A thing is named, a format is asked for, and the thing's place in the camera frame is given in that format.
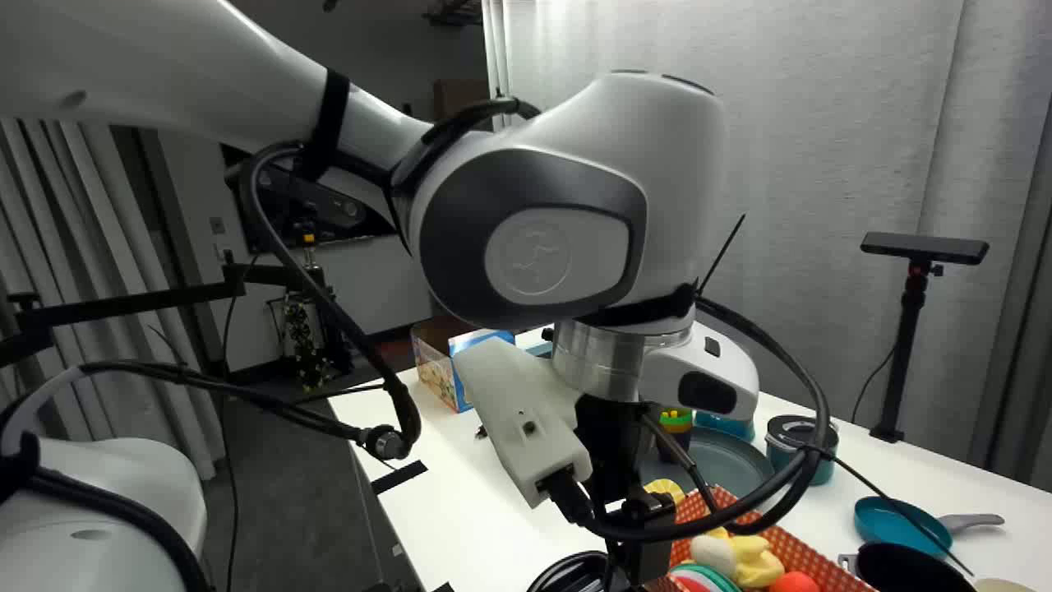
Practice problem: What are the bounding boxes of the red patterned basket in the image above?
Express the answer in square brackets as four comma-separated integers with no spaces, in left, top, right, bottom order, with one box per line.
[654,483,882,592]

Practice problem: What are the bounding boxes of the grey spatula handle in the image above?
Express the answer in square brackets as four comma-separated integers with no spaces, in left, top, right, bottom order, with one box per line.
[933,511,1010,540]

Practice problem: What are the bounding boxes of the yellow tape ring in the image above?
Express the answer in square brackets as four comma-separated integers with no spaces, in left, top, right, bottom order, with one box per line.
[642,478,689,505]

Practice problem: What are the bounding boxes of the black bowl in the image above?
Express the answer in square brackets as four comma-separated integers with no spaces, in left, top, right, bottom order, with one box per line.
[852,544,979,592]

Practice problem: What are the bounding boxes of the green and yellow toy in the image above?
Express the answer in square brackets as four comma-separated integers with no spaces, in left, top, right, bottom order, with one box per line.
[654,403,701,437]

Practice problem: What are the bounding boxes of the yellow banana toy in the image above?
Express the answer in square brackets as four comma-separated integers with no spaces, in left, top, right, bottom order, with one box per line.
[686,525,788,592]

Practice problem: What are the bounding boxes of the black camera tripod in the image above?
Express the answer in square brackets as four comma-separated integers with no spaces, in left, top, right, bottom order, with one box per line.
[868,257,948,443]

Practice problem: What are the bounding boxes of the black strip on table edge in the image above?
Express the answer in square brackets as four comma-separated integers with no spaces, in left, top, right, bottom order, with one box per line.
[369,458,429,492]

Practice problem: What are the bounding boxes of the blue and orange food box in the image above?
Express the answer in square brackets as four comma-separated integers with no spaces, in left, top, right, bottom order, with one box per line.
[411,326,519,417]

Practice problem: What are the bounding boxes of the thin black cable loop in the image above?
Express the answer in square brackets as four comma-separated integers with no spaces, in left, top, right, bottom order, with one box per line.
[567,292,836,549]

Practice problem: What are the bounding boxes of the teal plate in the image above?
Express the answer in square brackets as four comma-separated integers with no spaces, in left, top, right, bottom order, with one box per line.
[650,424,777,503]

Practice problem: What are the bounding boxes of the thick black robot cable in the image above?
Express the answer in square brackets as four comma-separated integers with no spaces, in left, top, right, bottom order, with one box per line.
[74,142,427,464]

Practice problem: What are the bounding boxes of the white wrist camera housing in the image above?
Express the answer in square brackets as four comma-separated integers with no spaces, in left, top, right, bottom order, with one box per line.
[449,339,596,511]

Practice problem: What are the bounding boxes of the white vertical blinds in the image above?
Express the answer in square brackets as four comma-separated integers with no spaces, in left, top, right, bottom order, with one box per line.
[0,114,211,464]

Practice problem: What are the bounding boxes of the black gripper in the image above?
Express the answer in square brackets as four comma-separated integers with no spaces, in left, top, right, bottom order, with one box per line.
[574,392,674,592]

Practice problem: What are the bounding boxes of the teal cup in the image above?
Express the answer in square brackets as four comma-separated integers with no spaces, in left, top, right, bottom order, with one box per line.
[761,411,842,488]

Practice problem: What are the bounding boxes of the striped colourful toy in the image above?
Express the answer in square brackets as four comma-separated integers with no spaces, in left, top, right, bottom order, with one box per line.
[667,559,741,592]

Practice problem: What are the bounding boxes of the black bar camera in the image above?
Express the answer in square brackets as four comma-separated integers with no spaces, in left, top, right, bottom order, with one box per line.
[858,229,993,267]

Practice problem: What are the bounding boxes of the black wall monitor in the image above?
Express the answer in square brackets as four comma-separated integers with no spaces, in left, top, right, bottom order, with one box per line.
[223,142,398,257]

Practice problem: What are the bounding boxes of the blue bowl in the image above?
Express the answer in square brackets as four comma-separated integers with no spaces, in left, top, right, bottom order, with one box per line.
[852,492,957,559]

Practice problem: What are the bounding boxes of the black boom stand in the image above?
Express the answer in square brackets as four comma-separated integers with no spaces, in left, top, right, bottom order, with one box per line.
[0,251,322,369]

